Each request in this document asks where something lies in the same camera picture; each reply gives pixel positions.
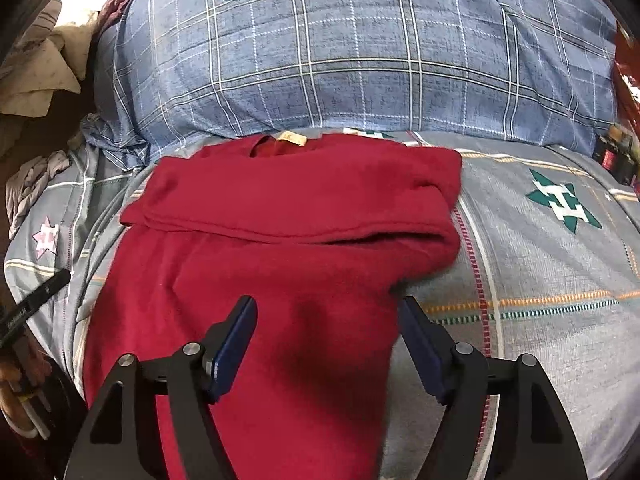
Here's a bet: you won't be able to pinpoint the red knit sweater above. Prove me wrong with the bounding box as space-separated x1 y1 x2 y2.
84 134 462 479

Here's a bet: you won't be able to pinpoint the grey crumpled cloth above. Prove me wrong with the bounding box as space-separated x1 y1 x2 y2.
6 151 70 240

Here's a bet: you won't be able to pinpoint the grey plaid bed sheet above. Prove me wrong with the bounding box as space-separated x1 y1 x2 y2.
4 131 639 479

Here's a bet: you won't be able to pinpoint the beige cloth pile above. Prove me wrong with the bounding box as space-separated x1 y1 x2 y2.
0 0 99 154

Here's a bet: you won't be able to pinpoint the dark bottles at bedside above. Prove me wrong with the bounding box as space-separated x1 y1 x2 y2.
592 124 639 186

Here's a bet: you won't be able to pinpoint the blue plaid pillow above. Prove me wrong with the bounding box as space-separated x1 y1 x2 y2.
81 0 617 169

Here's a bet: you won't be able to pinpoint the red plastic bag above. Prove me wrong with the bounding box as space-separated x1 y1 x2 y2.
612 24 640 136

